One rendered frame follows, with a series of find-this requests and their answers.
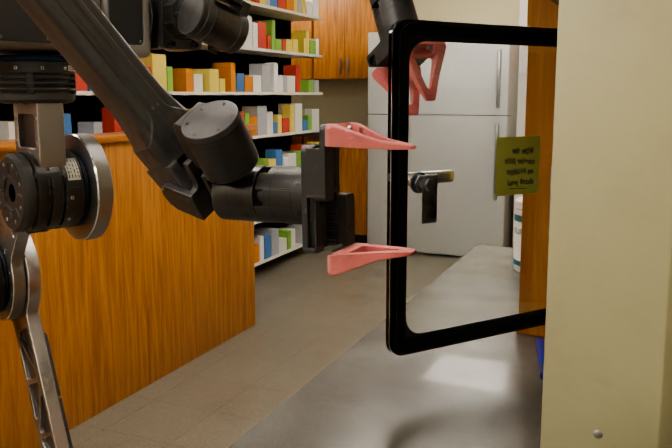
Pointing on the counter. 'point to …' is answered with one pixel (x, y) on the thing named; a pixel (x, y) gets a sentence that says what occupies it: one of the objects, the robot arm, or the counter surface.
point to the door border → (407, 172)
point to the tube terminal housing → (611, 203)
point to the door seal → (406, 180)
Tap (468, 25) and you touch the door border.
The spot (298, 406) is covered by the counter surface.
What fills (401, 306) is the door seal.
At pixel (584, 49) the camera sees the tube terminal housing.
